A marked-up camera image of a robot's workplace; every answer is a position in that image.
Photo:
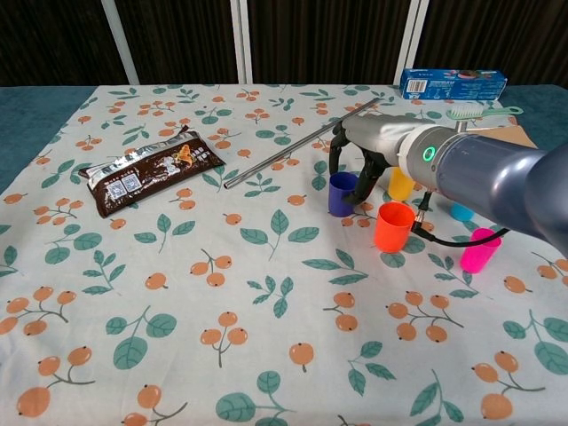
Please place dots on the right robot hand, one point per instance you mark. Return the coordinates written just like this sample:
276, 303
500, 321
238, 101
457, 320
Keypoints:
381, 137

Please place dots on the yellow plastic cup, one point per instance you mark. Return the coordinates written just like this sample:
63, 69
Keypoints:
401, 188

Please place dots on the dark blue plastic cup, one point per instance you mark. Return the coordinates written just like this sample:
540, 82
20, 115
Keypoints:
339, 199

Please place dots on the light blue plastic cup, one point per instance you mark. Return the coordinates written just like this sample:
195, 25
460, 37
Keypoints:
461, 214

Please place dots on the pink plastic cup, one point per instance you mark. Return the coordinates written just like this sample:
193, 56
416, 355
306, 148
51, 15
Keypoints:
475, 259

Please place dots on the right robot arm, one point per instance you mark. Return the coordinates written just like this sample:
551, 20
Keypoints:
488, 173

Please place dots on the green scrubbing brush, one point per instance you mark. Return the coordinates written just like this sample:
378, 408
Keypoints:
461, 113

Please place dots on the blue cookie box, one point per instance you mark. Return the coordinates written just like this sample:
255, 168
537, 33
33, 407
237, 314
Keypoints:
452, 86

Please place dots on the long metal tube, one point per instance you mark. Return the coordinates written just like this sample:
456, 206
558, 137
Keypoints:
288, 150

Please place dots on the orange plastic cup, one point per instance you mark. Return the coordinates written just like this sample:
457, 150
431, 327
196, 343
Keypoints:
392, 233

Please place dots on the dark slatted partition panel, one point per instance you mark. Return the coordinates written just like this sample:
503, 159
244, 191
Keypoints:
324, 40
53, 40
177, 40
501, 35

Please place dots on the brown spiral notebook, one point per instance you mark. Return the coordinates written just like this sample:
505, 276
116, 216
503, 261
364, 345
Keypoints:
515, 135

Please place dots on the floral orange-fruit tablecloth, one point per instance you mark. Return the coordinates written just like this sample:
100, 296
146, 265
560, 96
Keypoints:
284, 288

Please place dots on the brown foil snack packet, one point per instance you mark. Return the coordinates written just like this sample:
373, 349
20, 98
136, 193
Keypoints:
146, 173

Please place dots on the white partition frame post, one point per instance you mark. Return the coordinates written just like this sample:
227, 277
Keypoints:
410, 35
242, 40
120, 40

